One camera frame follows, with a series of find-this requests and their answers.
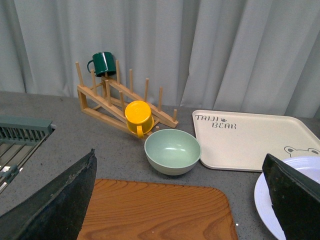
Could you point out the wooden cutting board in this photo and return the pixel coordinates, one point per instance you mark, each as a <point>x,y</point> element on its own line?
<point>131,210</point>

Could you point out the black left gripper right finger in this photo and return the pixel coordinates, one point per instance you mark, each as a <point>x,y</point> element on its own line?
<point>295,199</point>

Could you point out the dark green mug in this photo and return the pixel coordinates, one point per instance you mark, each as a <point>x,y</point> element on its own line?
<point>103,62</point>

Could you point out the green bowl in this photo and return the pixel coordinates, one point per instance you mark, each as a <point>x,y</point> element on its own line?
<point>172,152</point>

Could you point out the green dish drainer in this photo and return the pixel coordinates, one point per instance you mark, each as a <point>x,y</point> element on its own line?
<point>20,137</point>

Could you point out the yellow mug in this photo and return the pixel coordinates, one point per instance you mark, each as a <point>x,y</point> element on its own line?
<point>139,118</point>

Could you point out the grey curtain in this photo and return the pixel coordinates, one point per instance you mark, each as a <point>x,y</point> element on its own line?
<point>253,56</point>

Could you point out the white round plate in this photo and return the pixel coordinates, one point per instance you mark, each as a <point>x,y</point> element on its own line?
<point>308,165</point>

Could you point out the beige bear tray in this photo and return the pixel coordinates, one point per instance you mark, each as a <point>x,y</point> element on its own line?
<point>240,141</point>

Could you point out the wooden mug rack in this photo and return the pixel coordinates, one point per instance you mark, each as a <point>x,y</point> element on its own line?
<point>105,100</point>

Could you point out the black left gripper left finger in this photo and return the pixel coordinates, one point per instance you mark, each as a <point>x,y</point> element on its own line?
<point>57,210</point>

